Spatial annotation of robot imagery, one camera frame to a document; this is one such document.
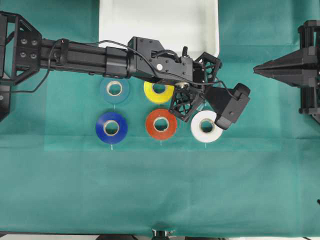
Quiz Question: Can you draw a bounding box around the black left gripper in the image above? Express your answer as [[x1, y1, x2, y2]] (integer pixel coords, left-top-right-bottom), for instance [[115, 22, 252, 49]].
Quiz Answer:
[[126, 36, 222, 122]]

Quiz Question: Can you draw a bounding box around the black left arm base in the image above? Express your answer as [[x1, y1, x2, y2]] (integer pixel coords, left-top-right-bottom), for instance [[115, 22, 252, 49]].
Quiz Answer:
[[0, 85, 11, 122]]

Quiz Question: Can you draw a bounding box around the white plastic tray case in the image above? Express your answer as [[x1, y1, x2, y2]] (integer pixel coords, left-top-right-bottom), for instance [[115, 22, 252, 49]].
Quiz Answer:
[[99, 0, 220, 59]]

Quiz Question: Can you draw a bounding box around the white tape roll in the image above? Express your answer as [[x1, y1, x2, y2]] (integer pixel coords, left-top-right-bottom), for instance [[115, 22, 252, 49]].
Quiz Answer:
[[190, 110, 223, 143]]

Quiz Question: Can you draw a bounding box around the yellow tape roll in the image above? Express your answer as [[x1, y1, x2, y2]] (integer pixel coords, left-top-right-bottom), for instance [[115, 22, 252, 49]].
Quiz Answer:
[[143, 81, 174, 104]]

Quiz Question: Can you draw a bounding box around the red orange tape roll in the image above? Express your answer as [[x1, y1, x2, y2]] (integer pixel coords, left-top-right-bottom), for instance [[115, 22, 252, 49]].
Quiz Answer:
[[145, 108, 178, 141]]

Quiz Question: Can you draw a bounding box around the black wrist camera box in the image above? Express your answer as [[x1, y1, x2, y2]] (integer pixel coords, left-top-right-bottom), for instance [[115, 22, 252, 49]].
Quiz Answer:
[[204, 83, 251, 130]]

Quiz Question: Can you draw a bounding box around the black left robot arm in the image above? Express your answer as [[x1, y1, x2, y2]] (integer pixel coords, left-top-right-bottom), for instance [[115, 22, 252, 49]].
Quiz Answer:
[[0, 11, 215, 121]]

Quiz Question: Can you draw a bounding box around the black stand under table edge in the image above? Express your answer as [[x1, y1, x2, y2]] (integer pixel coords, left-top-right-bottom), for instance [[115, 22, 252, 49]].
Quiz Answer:
[[152, 229, 175, 240]]

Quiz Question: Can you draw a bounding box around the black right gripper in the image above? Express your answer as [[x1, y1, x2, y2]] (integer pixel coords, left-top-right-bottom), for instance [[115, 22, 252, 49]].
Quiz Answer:
[[253, 20, 320, 118]]

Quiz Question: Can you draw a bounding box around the teal green tape roll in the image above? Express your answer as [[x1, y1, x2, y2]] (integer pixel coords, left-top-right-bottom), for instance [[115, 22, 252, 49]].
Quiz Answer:
[[99, 78, 130, 104]]

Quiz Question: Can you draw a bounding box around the blue tape roll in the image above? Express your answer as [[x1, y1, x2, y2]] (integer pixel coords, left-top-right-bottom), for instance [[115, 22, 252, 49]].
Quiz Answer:
[[95, 112, 128, 145]]

